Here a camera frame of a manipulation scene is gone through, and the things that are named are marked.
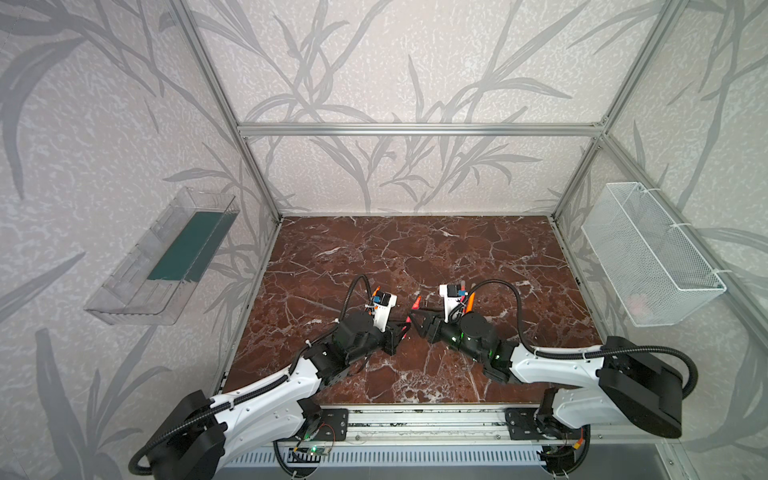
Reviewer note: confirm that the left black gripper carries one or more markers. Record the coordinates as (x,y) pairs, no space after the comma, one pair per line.
(391,338)

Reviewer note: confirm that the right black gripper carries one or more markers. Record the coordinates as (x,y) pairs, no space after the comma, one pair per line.
(433,327)

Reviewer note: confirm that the orange marker group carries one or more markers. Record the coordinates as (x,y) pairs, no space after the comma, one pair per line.
(470,303)

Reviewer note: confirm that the pink marker group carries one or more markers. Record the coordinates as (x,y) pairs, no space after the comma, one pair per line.
(407,326)

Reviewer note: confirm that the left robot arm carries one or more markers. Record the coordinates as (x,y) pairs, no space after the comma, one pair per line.
(202,434)

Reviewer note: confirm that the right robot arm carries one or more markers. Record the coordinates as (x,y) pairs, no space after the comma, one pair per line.
(617,382)

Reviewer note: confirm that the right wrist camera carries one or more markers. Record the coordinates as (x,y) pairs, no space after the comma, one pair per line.
(454,298)

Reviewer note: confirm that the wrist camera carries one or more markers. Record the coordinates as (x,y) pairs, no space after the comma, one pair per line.
(454,298)
(381,305)

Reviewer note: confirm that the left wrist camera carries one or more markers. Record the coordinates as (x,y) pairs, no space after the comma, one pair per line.
(381,305)

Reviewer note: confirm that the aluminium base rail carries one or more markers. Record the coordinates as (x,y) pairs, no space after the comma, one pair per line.
(420,423)

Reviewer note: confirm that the aluminium frame crossbar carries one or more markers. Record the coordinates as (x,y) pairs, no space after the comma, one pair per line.
(252,130)

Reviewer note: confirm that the clear plastic wall tray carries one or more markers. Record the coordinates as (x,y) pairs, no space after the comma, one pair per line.
(157,278)

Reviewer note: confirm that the white wire mesh basket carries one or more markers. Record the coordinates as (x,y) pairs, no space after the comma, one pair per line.
(657,272)

